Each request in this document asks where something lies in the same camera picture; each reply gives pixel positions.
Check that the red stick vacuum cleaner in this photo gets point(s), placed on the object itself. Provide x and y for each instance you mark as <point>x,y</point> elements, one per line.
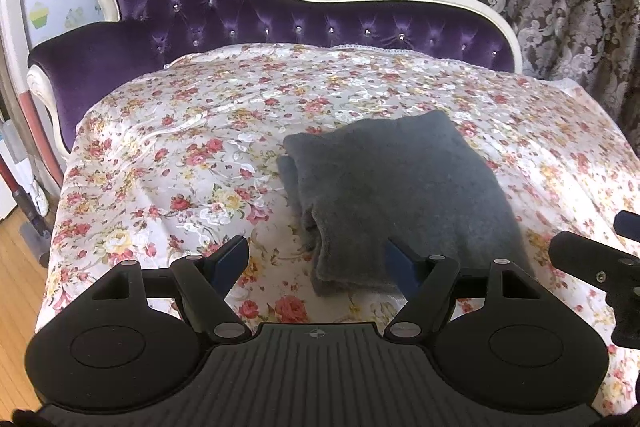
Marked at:
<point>34,231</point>

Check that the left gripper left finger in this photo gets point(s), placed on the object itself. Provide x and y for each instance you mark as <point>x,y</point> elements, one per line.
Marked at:
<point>203,284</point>

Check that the floral bed cover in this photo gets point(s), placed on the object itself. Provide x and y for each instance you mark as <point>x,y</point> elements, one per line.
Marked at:
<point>176,162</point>

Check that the grey argyle knit sweater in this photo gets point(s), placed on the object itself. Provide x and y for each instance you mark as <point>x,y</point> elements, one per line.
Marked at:
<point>414,179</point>

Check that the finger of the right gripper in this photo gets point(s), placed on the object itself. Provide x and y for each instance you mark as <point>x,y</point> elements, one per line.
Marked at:
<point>597,264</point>
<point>627,224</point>

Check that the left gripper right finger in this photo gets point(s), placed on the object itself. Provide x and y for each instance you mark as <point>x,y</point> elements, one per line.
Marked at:
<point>427,283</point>

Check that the purple tufted chaise sofa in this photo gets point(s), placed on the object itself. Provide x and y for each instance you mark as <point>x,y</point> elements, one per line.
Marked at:
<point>71,72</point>

